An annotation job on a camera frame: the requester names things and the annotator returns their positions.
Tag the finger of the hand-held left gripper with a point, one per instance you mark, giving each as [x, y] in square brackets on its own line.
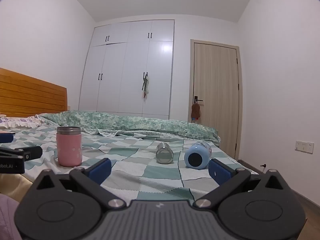
[30, 152]
[5, 137]

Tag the green floral quilt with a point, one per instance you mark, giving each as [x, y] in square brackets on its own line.
[140, 125]

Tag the white wall socket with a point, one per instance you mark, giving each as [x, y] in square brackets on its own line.
[304, 146]

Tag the wooden headboard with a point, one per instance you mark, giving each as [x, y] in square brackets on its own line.
[32, 95]

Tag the frilled floral pillow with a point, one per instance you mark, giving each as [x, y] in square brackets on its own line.
[17, 122]

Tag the brown hanging pouch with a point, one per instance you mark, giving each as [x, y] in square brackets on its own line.
[195, 111]

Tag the light wooden door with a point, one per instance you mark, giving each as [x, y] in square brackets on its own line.
[216, 92]

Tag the metal door stopper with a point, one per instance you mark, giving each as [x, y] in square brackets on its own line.
[263, 165]

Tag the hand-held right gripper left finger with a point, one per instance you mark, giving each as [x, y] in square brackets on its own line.
[100, 172]

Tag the stainless steel cup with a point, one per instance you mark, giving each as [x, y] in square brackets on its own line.
[164, 155]

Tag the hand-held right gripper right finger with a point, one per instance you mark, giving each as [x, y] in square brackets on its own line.
[218, 172]

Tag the white wardrobe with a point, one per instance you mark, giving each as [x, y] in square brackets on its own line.
[125, 67]

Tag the checkered green bed sheet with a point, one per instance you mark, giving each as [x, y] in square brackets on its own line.
[140, 165]

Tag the pink cup with steel rim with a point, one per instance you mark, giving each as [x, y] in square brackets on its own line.
[69, 150]

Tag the cream cloth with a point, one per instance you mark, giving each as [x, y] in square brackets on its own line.
[12, 186]

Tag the light blue cup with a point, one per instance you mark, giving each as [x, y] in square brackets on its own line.
[196, 158]

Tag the purple clothing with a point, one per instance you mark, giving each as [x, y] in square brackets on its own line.
[6, 220]

